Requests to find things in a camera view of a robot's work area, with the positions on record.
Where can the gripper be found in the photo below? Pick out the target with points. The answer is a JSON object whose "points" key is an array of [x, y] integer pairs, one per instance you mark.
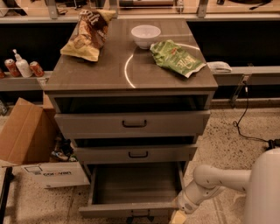
{"points": [[185, 203]]}

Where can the grey bottom drawer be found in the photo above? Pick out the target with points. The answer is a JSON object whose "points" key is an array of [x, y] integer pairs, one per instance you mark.
{"points": [[133, 190]]}

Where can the grey drawer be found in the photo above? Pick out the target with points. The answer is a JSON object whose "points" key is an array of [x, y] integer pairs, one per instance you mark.
{"points": [[133, 190], [121, 125], [135, 154]]}

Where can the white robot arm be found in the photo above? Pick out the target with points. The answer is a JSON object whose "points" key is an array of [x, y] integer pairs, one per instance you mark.
{"points": [[261, 184]]}

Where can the grey middle drawer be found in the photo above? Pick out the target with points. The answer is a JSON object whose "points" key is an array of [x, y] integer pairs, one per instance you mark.
{"points": [[135, 154]]}

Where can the grey drawer cabinet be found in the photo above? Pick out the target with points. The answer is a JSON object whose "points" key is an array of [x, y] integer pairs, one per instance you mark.
{"points": [[126, 79]]}

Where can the grey top drawer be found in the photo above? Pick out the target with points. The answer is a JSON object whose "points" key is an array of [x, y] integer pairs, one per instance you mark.
{"points": [[121, 125]]}

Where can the black stand right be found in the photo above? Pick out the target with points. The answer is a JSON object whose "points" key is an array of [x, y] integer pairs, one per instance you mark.
{"points": [[273, 144]]}

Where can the black stand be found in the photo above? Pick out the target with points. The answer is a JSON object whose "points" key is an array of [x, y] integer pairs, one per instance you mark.
{"points": [[273, 144], [8, 177]]}

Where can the white folded cloth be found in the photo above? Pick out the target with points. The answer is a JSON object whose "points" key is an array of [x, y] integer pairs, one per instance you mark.
{"points": [[219, 67]]}

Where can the green chip bag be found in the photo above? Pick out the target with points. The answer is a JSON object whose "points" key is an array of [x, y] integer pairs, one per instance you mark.
{"points": [[167, 54]]}

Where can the brown cardboard box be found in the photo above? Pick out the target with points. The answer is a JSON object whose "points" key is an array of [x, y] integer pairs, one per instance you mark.
{"points": [[28, 135]]}

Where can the black stand left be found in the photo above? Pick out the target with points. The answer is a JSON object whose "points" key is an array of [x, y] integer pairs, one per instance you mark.
{"points": [[8, 177]]}

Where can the white bowl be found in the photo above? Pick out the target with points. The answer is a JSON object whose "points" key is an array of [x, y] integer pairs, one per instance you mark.
{"points": [[145, 35]]}

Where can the yellow brown chip bag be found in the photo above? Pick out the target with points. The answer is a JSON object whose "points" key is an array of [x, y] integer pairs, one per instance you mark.
{"points": [[90, 35]]}

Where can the red soda can right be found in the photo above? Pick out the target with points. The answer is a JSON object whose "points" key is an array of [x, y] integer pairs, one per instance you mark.
{"points": [[37, 69]]}

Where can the red soda can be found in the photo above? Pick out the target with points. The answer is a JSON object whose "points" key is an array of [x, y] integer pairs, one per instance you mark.
{"points": [[11, 65], [37, 69]]}

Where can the white pump bottle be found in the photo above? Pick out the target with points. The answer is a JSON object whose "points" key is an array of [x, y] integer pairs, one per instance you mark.
{"points": [[22, 65]]}

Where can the red soda can left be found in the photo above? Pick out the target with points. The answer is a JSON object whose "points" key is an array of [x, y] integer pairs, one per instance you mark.
{"points": [[11, 65]]}

